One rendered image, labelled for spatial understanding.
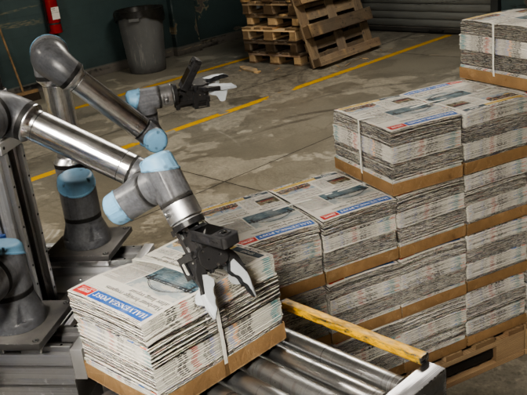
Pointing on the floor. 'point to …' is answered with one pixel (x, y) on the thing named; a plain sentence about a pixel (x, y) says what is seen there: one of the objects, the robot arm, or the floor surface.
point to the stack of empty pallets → (280, 32)
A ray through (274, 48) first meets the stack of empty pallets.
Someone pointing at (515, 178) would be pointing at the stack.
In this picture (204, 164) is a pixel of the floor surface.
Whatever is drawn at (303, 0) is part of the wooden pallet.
